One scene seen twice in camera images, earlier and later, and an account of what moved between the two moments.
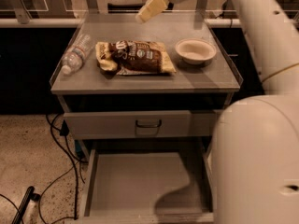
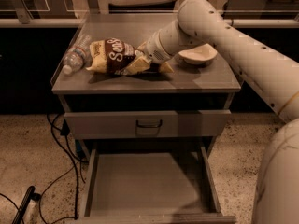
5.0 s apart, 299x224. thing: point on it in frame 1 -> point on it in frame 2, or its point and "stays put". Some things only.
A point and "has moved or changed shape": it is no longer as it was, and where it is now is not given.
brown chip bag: [131, 57] has moved or changed shape
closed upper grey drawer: [141, 124] stays put
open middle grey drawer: [167, 185] stays put
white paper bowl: [195, 51] stays put
